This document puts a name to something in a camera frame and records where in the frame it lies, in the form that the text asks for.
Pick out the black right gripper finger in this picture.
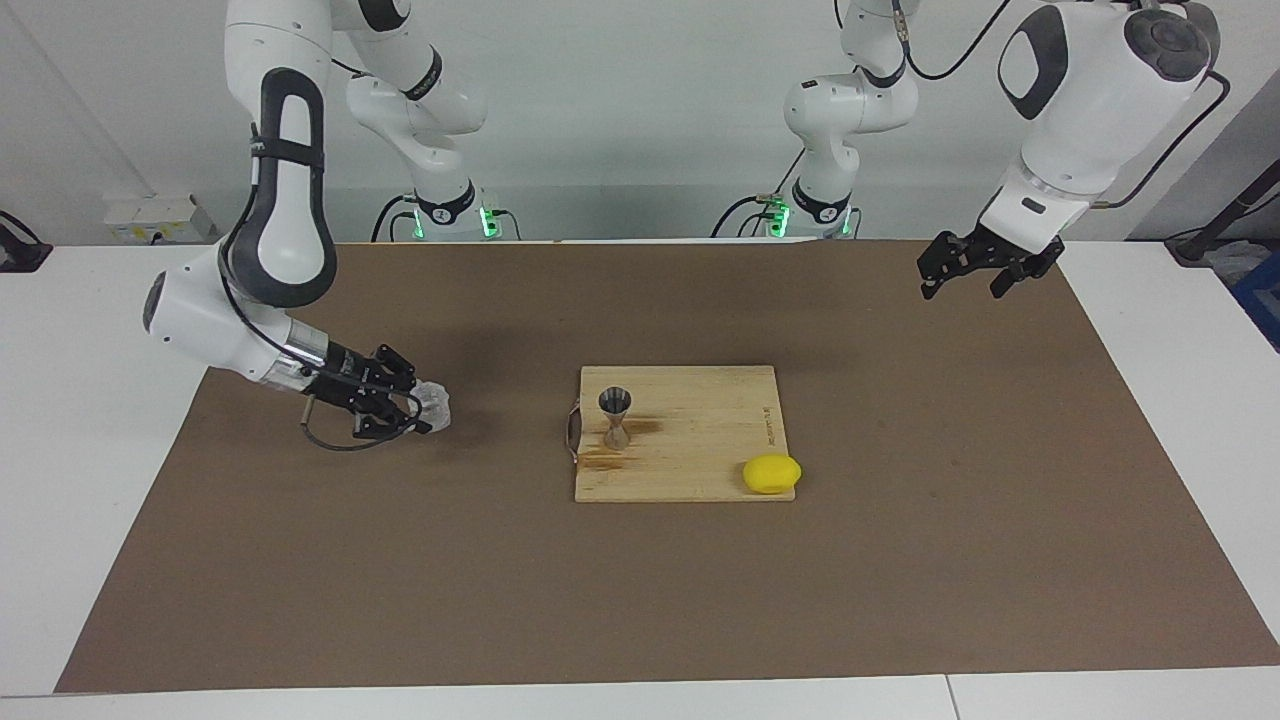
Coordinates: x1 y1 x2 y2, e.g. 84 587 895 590
352 398 433 441
372 345 421 393

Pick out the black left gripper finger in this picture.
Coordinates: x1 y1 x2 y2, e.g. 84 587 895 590
918 232 987 301
990 250 1067 298

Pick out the clear plastic cup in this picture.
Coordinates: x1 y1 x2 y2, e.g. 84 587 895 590
408 380 453 433

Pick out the steel jigger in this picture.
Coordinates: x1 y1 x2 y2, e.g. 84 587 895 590
598 387 633 451

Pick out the brown table mat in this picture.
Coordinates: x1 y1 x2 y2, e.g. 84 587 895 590
55 240 1280 694

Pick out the black stand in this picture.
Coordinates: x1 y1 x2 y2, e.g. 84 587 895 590
1165 160 1280 266

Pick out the yellow lemon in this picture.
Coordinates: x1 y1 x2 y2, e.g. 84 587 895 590
742 454 803 496

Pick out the wooden cutting board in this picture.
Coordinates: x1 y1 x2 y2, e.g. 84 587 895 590
563 365 798 504

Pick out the black clamp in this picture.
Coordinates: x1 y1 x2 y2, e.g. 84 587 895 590
0 210 53 273

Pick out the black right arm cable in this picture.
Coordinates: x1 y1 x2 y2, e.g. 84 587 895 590
218 120 426 453

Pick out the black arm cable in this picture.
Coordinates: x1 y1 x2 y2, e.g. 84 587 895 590
895 0 1231 211
218 120 426 453

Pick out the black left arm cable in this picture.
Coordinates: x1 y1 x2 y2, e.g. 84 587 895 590
895 0 1231 211

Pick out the black base cable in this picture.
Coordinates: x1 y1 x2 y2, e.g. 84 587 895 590
712 148 806 239
372 195 421 243

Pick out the white wall box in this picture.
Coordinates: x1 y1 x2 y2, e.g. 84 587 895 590
105 195 217 246

